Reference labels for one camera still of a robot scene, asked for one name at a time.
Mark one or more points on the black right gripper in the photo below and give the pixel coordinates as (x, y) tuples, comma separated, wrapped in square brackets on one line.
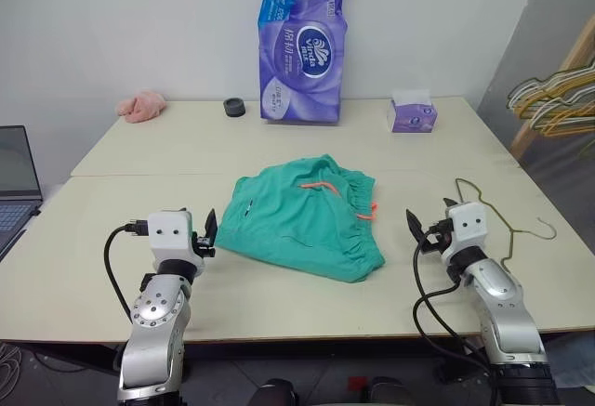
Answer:
[(439, 239)]

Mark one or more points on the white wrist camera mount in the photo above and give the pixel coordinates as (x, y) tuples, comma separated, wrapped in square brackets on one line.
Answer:
[(469, 227), (169, 234)]

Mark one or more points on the wooden clothes rack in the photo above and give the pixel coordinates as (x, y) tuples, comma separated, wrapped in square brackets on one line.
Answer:
[(530, 127)]

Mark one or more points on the pink plush toy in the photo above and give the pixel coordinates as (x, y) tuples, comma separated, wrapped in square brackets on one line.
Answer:
[(139, 106)]

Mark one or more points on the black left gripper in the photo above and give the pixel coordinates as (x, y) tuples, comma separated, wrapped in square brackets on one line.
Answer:
[(204, 245)]

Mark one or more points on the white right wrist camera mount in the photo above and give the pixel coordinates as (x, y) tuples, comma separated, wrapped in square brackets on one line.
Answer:
[(469, 227)]

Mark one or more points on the small red object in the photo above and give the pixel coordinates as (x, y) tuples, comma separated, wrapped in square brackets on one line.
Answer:
[(357, 383)]

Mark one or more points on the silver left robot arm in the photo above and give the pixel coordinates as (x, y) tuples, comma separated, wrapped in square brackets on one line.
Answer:
[(155, 318)]

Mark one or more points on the purple toilet paper pack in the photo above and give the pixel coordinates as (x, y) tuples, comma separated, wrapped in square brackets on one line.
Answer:
[(302, 53)]

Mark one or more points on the small purple tissue box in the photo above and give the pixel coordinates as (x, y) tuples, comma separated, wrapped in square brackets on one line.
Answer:
[(413, 115)]

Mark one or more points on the black tape roll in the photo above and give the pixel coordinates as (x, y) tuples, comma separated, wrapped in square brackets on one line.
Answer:
[(234, 108)]

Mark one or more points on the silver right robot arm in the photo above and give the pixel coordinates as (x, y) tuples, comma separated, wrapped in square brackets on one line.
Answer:
[(504, 304)]

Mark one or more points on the grey laptop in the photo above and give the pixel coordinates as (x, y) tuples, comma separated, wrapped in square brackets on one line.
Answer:
[(16, 178)]

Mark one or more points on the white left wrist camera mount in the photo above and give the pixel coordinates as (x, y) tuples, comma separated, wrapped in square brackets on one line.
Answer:
[(169, 234)]

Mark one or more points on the dark rounded shape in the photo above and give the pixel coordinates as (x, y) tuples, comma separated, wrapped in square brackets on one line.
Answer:
[(275, 392), (392, 392)]

